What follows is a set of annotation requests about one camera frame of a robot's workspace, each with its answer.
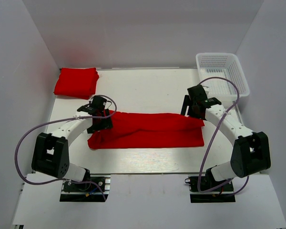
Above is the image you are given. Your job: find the folded red t shirt stack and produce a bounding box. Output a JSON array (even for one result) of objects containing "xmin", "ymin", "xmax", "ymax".
[{"xmin": 53, "ymin": 68, "xmax": 99, "ymax": 100}]

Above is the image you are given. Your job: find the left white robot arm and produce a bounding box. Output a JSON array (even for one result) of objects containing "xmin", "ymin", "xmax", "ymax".
[{"xmin": 31, "ymin": 95, "xmax": 115, "ymax": 183}]

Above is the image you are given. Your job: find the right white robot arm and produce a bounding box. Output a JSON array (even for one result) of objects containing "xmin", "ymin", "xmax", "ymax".
[{"xmin": 181, "ymin": 85, "xmax": 271, "ymax": 182}]

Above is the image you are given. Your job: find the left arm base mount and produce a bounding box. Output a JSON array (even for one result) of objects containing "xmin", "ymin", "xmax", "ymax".
[{"xmin": 60, "ymin": 175, "xmax": 111, "ymax": 203}]

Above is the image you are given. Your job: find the white plastic basket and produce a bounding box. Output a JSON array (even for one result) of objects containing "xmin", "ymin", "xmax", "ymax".
[{"xmin": 196, "ymin": 52, "xmax": 250, "ymax": 102}]

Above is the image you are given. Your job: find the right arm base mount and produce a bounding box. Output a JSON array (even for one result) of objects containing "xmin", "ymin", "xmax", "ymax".
[{"xmin": 184, "ymin": 176, "xmax": 235, "ymax": 203}]

